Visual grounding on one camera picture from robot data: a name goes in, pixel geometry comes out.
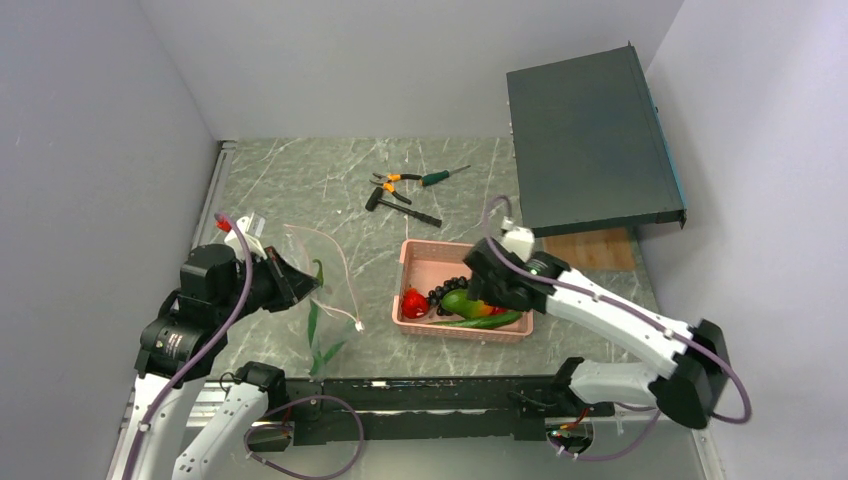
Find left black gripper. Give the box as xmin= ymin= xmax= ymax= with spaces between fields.
xmin=216 ymin=244 xmax=321 ymax=324

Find green chili pepper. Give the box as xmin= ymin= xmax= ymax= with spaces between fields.
xmin=312 ymin=258 xmax=325 ymax=287

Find clear zip top bag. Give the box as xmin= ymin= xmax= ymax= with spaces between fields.
xmin=284 ymin=224 xmax=365 ymax=379

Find pink plastic basket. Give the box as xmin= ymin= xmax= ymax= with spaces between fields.
xmin=391 ymin=239 xmax=534 ymax=343

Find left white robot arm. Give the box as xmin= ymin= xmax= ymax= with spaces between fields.
xmin=111 ymin=244 xmax=321 ymax=479

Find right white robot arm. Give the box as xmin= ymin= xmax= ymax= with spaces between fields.
xmin=463 ymin=239 xmax=733 ymax=430

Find green cucumber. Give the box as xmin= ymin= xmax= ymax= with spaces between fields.
xmin=434 ymin=311 xmax=524 ymax=330

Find green red mango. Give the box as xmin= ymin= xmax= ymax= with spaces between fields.
xmin=440 ymin=289 xmax=496 ymax=319

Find dark grape bunch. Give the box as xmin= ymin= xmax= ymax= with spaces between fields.
xmin=426 ymin=276 xmax=468 ymax=316

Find red tomato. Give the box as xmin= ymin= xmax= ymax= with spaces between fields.
xmin=400 ymin=288 xmax=431 ymax=319

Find wooden board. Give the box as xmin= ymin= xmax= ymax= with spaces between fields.
xmin=542 ymin=228 xmax=636 ymax=271

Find black hammer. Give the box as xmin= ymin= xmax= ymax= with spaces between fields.
xmin=365 ymin=187 xmax=443 ymax=228

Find dark green metal box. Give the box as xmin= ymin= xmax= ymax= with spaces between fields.
xmin=506 ymin=44 xmax=687 ymax=237

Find green handled screwdriver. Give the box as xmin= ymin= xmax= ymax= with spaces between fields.
xmin=420 ymin=165 xmax=470 ymax=187

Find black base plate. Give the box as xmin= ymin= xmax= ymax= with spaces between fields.
xmin=287 ymin=375 xmax=615 ymax=446

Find orange handled pliers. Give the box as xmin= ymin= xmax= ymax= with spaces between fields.
xmin=370 ymin=173 xmax=422 ymax=205

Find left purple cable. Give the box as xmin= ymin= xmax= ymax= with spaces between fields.
xmin=115 ymin=211 xmax=366 ymax=480

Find aluminium frame rail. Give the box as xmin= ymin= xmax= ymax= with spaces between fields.
xmin=109 ymin=362 xmax=726 ymax=479

